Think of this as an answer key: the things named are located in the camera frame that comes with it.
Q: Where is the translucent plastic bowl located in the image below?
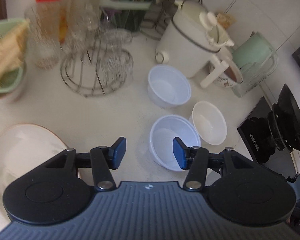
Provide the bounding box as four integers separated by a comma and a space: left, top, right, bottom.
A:
148, 115, 201, 172
147, 64, 192, 108

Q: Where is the leaf pattern plate orange rim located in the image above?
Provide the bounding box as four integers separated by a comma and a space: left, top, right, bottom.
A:
0, 123, 79, 213

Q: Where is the black induction cooktop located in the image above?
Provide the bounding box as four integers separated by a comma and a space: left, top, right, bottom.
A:
237, 97, 289, 164

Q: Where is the textured clear glass tumbler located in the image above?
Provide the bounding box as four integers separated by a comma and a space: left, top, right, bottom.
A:
232, 63, 265, 98

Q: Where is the floral bowl with brown food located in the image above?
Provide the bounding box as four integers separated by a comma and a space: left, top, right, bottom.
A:
213, 61, 243, 88

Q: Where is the mint green electric kettle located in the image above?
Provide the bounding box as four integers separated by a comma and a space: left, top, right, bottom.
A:
232, 32, 279, 79

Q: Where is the white electric cooking pot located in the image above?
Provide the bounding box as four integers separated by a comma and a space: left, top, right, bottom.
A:
155, 0, 235, 88

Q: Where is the yellow snack packet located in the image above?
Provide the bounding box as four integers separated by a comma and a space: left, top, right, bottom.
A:
216, 12, 237, 29

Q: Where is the green colander with noodles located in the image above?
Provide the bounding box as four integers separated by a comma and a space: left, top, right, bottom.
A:
0, 18, 29, 96

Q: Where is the red lid plastic jar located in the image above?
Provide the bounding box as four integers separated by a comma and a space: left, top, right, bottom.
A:
24, 0, 68, 59

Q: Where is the green chopstick holder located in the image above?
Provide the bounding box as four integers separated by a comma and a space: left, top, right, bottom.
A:
100, 0, 153, 33

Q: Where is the wire glass drying rack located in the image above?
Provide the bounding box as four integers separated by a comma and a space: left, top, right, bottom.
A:
60, 29, 134, 98

